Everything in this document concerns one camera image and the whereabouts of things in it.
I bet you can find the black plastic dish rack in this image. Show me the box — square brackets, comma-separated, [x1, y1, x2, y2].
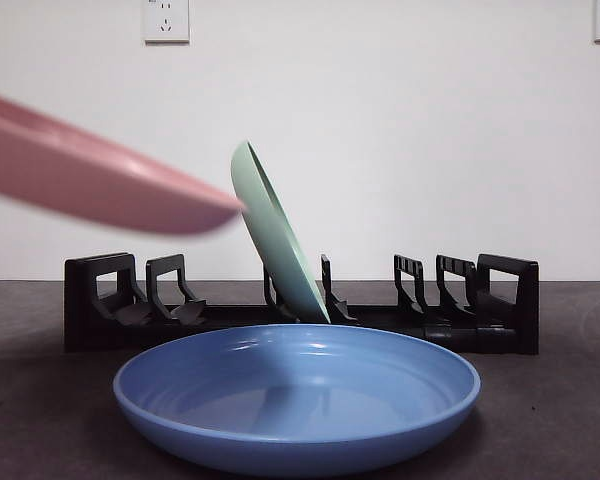
[63, 252, 540, 356]

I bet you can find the blue plastic plate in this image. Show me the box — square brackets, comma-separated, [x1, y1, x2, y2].
[112, 323, 482, 478]

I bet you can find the green plastic plate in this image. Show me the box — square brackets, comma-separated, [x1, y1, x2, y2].
[230, 140, 332, 325]

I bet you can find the pink plastic plate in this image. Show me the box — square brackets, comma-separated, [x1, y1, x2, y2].
[0, 89, 244, 238]

